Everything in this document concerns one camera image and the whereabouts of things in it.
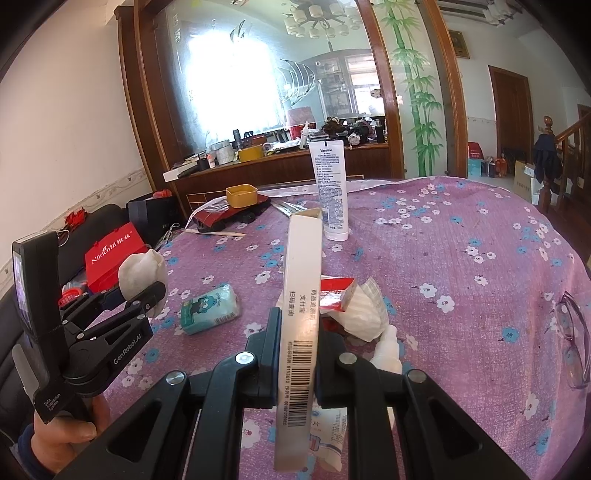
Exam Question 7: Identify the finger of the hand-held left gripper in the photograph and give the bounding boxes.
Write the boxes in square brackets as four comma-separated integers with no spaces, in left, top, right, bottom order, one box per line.
[74,316,154,393]
[59,281,168,331]

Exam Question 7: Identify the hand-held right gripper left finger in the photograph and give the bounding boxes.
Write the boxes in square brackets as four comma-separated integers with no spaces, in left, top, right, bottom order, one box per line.
[60,307,283,480]

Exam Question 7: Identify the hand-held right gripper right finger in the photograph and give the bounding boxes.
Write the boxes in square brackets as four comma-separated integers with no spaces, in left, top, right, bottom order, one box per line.
[317,329,530,480]

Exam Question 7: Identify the white tissue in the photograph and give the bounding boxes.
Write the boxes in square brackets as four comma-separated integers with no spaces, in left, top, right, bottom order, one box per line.
[118,248,170,319]

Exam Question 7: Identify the long white barcode box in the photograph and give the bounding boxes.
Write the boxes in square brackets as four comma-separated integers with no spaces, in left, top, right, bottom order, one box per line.
[273,207,323,472]

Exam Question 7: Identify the person's left hand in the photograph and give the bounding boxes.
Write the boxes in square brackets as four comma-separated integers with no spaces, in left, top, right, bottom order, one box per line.
[31,395,111,474]

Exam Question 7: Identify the red gift box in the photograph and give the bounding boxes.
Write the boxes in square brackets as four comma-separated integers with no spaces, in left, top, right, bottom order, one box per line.
[84,222,140,295]

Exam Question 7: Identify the white printed medicine box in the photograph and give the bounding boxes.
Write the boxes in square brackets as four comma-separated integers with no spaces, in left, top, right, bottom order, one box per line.
[308,405,352,472]

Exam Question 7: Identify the white bottle red label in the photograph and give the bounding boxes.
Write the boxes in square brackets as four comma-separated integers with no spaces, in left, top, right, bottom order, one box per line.
[373,324,403,376]

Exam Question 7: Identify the teal tissue packet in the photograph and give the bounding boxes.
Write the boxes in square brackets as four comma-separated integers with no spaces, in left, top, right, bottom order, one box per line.
[180,283,242,336]

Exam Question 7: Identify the white striped paper wrapper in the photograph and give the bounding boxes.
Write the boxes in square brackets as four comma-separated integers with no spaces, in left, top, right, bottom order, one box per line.
[322,276,391,343]

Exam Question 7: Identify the red white packet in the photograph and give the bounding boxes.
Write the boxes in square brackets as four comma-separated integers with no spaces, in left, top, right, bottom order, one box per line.
[318,275,359,313]

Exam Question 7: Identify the black box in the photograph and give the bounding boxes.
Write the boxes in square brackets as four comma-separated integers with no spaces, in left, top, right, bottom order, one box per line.
[126,193,179,241]

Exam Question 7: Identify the wooden stick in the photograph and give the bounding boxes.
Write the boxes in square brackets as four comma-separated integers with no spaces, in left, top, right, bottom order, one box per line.
[184,229,247,239]

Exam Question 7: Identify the dark red toy truck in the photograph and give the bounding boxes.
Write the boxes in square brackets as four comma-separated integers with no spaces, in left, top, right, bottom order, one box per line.
[192,193,271,234]

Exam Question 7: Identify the white flat box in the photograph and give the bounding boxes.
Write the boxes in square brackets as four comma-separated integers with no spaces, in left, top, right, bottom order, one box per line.
[162,161,205,184]

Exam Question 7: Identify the yellow plastic box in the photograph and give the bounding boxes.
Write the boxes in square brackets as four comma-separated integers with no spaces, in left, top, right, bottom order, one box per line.
[225,183,258,209]

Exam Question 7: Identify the purple floral tablecloth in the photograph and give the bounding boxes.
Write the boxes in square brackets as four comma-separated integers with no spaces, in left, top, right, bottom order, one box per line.
[105,177,591,480]

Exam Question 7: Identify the silver sachets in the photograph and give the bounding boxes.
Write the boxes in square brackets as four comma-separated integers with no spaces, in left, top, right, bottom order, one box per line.
[271,200,309,219]

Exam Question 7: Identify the silver tin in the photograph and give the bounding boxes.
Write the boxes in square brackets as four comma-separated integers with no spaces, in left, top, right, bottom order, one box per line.
[209,140,237,165]

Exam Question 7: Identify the white lotion tube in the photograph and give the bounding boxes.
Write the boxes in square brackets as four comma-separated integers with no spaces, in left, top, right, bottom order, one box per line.
[308,140,350,243]

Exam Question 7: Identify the wood framed glass partition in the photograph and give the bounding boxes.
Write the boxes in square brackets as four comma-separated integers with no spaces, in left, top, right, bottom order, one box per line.
[115,0,469,219]

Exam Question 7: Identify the cardboard box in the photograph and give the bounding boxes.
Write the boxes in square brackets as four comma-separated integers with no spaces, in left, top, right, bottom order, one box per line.
[513,159,546,206]

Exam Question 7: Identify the dark jacket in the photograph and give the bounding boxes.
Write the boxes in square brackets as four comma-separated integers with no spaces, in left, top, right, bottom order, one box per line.
[534,133,564,184]

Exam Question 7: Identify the brown wooden door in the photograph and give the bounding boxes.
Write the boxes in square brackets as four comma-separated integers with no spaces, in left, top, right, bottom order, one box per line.
[488,65,535,179]

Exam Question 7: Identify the wooden stair railing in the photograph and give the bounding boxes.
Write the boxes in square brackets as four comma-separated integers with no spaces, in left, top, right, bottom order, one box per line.
[541,104,591,214]

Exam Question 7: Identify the purple frame eyeglasses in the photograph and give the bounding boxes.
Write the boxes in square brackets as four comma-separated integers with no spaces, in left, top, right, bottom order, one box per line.
[553,290,591,391]

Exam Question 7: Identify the bamboo wall painting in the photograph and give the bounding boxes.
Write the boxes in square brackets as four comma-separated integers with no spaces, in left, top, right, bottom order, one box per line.
[373,0,445,179]

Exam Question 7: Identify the framed wall picture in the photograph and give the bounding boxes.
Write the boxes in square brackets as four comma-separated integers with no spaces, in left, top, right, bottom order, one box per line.
[447,30,471,60]

